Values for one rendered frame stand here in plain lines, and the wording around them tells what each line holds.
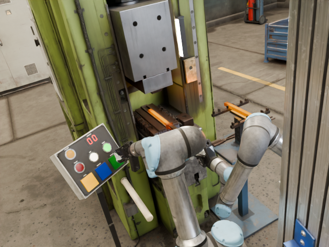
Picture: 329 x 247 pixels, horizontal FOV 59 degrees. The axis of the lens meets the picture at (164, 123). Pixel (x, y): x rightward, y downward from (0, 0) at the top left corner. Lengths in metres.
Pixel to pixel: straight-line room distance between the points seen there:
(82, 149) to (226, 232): 0.87
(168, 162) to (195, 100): 1.23
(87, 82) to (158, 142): 0.91
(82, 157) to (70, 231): 1.37
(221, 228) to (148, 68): 1.01
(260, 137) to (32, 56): 6.16
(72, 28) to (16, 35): 5.19
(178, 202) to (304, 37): 0.66
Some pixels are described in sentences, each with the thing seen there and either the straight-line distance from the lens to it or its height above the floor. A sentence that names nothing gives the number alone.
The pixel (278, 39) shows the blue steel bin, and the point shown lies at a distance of 5.68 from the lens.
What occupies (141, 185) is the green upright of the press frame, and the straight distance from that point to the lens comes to 2.26.
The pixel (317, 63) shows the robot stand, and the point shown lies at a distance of 0.66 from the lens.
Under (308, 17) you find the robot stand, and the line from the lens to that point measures 0.67.
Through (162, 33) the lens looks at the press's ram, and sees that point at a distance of 1.75.
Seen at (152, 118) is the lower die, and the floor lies 0.99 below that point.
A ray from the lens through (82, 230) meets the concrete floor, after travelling 2.84.
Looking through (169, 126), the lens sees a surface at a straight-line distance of 1.91.
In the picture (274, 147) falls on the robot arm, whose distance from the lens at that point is 1.35.
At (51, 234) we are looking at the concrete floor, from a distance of 2.95.
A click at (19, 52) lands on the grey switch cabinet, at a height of 0.78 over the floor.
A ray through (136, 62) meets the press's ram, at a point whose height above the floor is 1.47.
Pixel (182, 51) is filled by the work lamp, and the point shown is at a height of 1.43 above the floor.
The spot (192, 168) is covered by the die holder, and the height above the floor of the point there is 0.61.
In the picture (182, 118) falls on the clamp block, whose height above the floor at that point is 0.98.
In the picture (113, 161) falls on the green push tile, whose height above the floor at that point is 1.02.
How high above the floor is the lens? 1.95
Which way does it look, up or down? 29 degrees down
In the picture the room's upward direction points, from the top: 10 degrees counter-clockwise
